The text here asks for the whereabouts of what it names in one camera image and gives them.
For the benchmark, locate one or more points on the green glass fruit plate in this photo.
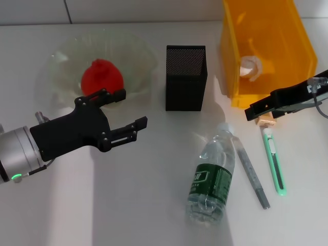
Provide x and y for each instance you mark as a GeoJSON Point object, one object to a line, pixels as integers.
{"type": "Point", "coordinates": [135, 59]}

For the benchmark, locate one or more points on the small wooden block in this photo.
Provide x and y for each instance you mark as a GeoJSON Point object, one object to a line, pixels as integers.
{"type": "Point", "coordinates": [267, 123]}

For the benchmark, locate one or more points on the black mesh pen holder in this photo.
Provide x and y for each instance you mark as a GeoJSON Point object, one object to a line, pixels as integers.
{"type": "Point", "coordinates": [184, 89]}

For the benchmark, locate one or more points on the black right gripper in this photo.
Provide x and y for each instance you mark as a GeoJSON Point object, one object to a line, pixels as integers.
{"type": "Point", "coordinates": [294, 94]}

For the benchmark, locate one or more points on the yellow plastic bin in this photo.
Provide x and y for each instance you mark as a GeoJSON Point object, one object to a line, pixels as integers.
{"type": "Point", "coordinates": [282, 38]}

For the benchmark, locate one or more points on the grey pen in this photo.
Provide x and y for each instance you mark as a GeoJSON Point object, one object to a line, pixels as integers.
{"type": "Point", "coordinates": [249, 169]}

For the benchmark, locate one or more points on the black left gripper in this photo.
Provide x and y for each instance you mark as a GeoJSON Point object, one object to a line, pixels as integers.
{"type": "Point", "coordinates": [71, 133]}

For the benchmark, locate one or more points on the red knitted orange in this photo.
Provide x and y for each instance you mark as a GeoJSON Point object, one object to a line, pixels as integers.
{"type": "Point", "coordinates": [100, 77]}

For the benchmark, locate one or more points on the green utility knife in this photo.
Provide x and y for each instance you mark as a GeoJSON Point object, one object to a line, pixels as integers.
{"type": "Point", "coordinates": [276, 169]}

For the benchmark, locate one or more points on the clear green-label water bottle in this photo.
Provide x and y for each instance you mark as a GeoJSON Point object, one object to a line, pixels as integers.
{"type": "Point", "coordinates": [212, 176]}

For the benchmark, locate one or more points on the white paper ball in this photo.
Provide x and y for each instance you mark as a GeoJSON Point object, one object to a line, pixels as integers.
{"type": "Point", "coordinates": [249, 66]}

